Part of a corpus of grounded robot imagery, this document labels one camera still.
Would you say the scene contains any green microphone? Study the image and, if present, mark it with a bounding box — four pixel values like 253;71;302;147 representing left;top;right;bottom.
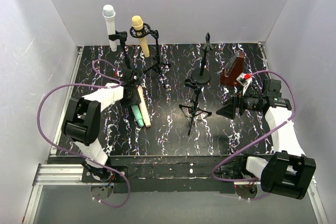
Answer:
131;104;144;127

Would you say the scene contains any black tripod clip stand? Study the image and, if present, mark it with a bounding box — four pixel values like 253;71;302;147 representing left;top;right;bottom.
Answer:
179;79;212;136

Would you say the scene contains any black round base holder stand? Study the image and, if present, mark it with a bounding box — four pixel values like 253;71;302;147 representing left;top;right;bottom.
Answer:
109;31;131;69

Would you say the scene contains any black tripod shock mount stand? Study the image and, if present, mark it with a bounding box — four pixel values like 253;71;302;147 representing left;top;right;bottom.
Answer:
143;23;171;88

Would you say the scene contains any large yellow microphone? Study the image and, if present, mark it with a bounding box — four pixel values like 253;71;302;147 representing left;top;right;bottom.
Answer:
130;15;150;58

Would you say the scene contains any white microphone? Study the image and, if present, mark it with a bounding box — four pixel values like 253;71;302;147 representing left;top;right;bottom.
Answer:
102;4;117;51

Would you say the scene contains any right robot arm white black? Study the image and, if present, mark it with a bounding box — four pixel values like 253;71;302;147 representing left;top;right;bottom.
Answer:
216;79;316;199

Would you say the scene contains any black round base clip stand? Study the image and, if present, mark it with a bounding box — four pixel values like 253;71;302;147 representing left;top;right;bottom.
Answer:
191;33;214;85

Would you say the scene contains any pink microphone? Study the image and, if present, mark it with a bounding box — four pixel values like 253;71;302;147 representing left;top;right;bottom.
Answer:
138;85;151;128

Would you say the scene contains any brown box in holder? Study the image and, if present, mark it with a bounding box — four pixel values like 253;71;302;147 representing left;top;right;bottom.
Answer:
220;51;245;87

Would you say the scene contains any black front mounting base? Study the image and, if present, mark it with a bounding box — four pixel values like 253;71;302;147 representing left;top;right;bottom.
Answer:
47;154;300;194

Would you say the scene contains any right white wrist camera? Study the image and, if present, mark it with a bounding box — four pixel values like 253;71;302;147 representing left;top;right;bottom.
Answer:
236;73;251;95

